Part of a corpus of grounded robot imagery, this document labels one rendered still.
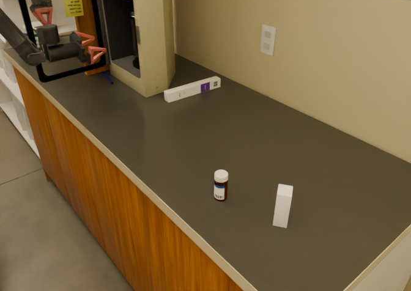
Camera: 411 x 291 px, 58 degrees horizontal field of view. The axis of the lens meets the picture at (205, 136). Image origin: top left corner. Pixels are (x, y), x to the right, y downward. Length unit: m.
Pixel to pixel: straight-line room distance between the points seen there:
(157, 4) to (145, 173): 0.66
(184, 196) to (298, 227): 0.32
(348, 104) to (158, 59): 0.75
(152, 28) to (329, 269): 1.04
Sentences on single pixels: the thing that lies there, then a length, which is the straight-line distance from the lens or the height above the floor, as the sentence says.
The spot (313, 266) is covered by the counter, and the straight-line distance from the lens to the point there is 0.92.
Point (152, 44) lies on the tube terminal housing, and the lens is 1.51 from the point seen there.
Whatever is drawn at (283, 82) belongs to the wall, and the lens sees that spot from 1.55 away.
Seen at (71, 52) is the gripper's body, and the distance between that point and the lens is 1.48.
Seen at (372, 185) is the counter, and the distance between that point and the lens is 1.18.
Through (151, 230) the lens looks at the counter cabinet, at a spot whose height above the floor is 0.70.
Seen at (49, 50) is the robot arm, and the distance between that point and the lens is 1.46.
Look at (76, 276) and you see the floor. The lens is 2.15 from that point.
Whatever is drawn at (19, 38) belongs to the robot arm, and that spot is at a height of 1.23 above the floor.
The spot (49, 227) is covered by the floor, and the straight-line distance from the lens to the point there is 2.44.
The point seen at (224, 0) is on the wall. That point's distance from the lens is 1.71.
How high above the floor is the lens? 1.64
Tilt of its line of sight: 33 degrees down
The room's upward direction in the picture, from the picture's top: straight up
